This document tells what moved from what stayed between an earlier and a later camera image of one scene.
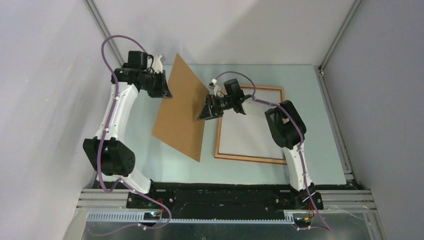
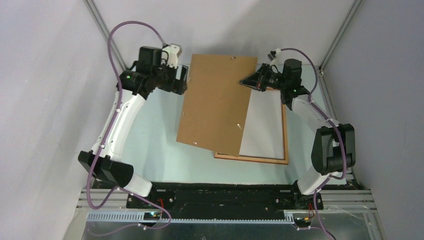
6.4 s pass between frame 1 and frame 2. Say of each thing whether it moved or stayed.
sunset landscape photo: stayed
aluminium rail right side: stayed
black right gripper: moved
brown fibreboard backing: moved
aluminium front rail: stayed
